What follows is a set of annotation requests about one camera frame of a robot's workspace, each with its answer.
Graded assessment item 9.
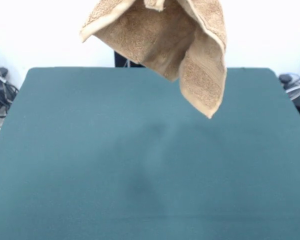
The dark green table cloth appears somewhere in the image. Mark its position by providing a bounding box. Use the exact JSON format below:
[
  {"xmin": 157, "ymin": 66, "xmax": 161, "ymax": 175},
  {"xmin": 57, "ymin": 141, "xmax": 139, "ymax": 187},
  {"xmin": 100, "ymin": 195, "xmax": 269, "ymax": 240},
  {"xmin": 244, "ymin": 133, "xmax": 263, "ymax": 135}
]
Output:
[{"xmin": 0, "ymin": 66, "xmax": 300, "ymax": 240}]

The tan terry towel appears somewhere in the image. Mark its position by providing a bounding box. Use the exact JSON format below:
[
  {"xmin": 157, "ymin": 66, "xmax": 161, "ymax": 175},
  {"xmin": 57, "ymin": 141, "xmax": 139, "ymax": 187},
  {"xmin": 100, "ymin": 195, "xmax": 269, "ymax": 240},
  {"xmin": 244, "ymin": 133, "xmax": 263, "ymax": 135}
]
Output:
[{"xmin": 79, "ymin": 0, "xmax": 228, "ymax": 120}]

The black cable tangle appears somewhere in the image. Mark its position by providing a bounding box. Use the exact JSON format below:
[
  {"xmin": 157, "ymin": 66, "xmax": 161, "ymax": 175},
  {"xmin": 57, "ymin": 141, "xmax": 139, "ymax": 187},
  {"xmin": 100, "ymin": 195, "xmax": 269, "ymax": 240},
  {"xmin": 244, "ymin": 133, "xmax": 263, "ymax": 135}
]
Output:
[{"xmin": 0, "ymin": 72, "xmax": 20, "ymax": 119}]

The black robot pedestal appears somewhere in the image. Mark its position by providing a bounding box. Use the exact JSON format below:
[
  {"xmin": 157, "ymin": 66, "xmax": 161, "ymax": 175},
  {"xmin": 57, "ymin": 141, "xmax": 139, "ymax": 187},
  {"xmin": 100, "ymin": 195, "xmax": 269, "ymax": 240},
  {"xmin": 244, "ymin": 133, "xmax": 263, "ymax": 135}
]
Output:
[{"xmin": 113, "ymin": 49, "xmax": 146, "ymax": 68}]

